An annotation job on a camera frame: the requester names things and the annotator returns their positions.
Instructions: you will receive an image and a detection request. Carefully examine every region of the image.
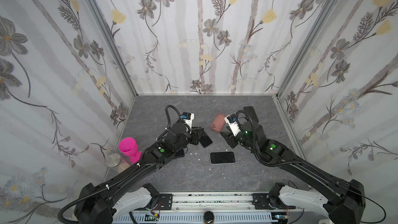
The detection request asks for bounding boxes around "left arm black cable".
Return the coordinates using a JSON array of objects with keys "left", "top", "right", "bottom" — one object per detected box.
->
[{"left": 164, "top": 105, "right": 184, "bottom": 131}]

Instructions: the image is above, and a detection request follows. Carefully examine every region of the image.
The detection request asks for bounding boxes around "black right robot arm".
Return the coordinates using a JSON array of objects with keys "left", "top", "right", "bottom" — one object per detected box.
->
[{"left": 221, "top": 118, "right": 366, "bottom": 224}]

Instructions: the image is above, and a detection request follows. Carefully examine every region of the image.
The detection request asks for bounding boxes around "light blue phone case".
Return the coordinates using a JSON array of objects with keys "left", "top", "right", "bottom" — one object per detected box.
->
[{"left": 209, "top": 151, "right": 236, "bottom": 165}]

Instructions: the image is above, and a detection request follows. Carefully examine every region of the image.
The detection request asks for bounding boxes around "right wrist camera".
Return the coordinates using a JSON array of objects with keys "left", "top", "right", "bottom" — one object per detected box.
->
[{"left": 224, "top": 114, "right": 241, "bottom": 136}]

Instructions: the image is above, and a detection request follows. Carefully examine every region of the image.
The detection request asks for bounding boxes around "black phone case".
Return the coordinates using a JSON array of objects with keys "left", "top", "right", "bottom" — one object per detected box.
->
[{"left": 243, "top": 106, "right": 259, "bottom": 123}]

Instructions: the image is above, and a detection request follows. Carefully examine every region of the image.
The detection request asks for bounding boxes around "pink phone case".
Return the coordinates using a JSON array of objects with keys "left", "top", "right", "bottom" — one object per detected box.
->
[{"left": 210, "top": 113, "right": 226, "bottom": 132}]

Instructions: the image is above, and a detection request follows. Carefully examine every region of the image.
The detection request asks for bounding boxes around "blue-edged phone left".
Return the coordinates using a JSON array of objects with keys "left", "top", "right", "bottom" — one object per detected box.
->
[{"left": 175, "top": 149, "right": 185, "bottom": 159}]

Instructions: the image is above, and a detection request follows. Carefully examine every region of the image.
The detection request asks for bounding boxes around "black round knob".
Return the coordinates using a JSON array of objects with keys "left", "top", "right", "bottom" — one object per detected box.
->
[{"left": 203, "top": 211, "right": 215, "bottom": 224}]

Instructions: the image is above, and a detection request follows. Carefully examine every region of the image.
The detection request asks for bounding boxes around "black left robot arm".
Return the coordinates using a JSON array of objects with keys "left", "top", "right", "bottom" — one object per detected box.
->
[{"left": 68, "top": 122, "right": 204, "bottom": 224}]

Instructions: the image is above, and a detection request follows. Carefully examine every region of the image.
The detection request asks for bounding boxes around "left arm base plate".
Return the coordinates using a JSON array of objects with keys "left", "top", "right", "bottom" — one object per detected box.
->
[{"left": 134, "top": 194, "right": 173, "bottom": 211}]

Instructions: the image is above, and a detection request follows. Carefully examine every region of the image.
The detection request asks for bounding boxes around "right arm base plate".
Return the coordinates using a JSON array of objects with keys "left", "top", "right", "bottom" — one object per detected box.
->
[{"left": 252, "top": 193, "right": 296, "bottom": 210}]

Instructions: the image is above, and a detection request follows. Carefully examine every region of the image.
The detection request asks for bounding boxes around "magenta plastic goblet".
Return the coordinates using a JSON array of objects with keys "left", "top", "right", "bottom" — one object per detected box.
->
[{"left": 118, "top": 138, "right": 142, "bottom": 163}]

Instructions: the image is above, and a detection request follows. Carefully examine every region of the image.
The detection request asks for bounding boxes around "aluminium mounting rail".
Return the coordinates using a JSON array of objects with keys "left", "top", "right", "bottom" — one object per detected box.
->
[{"left": 83, "top": 191, "right": 340, "bottom": 215}]

